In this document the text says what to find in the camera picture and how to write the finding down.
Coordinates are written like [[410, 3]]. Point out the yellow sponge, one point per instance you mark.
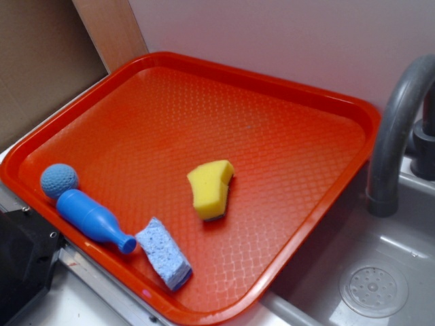
[[210, 186]]

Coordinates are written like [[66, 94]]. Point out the wooden board strip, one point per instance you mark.
[[113, 29]]

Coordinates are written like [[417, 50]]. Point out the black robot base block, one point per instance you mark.
[[29, 251]]

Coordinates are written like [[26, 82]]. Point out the grey plastic sink basin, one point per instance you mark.
[[307, 290]]

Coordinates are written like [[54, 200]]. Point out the blue dimpled ball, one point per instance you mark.
[[57, 179]]

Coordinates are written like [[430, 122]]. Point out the dark grey faucet handle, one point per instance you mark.
[[423, 136]]

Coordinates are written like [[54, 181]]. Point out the grey sink faucet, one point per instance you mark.
[[404, 108]]

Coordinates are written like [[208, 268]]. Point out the blue plastic bottle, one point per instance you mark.
[[93, 220]]

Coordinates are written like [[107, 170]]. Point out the sink drain strainer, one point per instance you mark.
[[373, 290]]

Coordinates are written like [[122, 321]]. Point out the orange plastic tray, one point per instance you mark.
[[133, 139]]

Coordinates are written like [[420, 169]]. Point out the light blue sponge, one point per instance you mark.
[[164, 254]]

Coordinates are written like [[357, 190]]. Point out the brown cardboard panel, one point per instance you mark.
[[47, 59]]

